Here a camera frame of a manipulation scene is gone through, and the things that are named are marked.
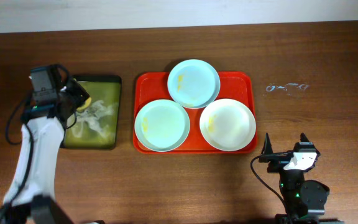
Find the light blue plate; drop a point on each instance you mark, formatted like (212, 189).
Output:
(193, 83)

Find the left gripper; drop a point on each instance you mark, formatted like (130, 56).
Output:
(74, 94)

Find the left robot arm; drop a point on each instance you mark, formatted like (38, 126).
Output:
(31, 194)

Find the yellow green sponge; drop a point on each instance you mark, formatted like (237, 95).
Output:
(85, 105)

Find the red plastic tray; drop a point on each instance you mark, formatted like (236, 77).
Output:
(152, 86)

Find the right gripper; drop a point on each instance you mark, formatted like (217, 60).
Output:
(277, 160)

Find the white plate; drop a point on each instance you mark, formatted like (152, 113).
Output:
(227, 125)

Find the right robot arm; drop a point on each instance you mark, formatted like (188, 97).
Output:
(303, 200)

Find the pale green plate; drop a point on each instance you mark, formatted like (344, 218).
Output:
(162, 125)

